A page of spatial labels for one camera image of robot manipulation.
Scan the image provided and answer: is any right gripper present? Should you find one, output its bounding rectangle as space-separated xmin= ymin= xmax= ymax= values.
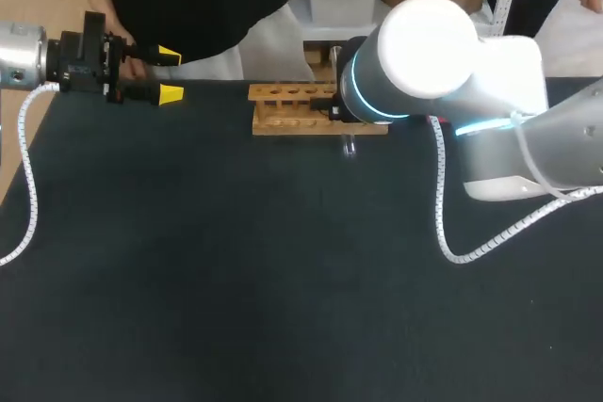
xmin=310 ymin=36 xmax=378 ymax=124

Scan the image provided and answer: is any wooden rack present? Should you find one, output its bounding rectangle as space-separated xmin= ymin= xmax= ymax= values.
xmin=248 ymin=82 xmax=390 ymax=137

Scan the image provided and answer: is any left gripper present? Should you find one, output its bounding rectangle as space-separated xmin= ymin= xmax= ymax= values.
xmin=45 ymin=10 xmax=186 ymax=107

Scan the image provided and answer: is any white cable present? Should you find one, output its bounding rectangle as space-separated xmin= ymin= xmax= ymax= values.
xmin=427 ymin=115 xmax=603 ymax=266
xmin=0 ymin=82 xmax=61 ymax=267

